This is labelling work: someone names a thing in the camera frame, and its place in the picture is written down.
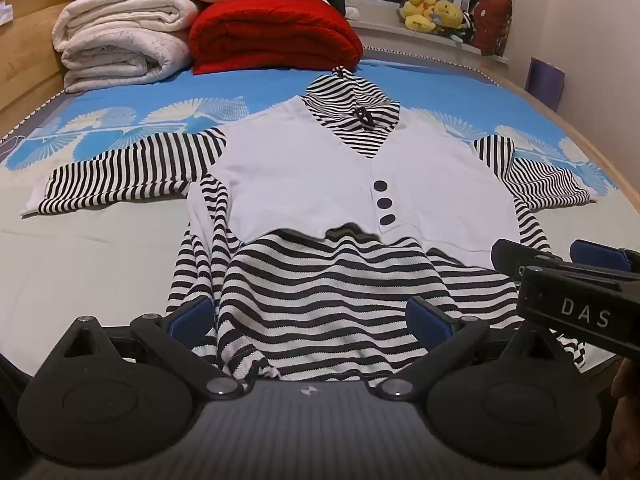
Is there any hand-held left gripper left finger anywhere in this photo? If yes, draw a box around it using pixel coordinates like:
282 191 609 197
61 296 249 402

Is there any white speckled folded quilt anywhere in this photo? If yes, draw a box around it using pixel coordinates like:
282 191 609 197
61 29 195 94

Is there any striped hooded top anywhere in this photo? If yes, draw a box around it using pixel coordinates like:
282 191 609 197
20 65 598 382

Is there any purple paper bag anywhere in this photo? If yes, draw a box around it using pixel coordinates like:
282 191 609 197
525 56 567 112

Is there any blue white printed bed sheet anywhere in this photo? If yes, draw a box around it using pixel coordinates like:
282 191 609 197
0 57 625 378

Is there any red folded blanket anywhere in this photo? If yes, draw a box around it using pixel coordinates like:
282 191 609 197
188 0 364 76

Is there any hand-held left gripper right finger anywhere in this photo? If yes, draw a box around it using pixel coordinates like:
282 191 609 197
367 297 568 403

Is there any yellow plush toy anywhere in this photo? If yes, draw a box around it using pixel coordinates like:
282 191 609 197
432 0 467 37
399 0 437 34

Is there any person's right forearm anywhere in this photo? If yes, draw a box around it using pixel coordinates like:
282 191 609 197
606 359 640 480

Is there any cream folded quilt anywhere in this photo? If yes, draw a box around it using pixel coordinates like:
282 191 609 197
52 0 202 52

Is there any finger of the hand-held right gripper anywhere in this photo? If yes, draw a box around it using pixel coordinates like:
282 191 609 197
491 239 566 282
569 239 640 285

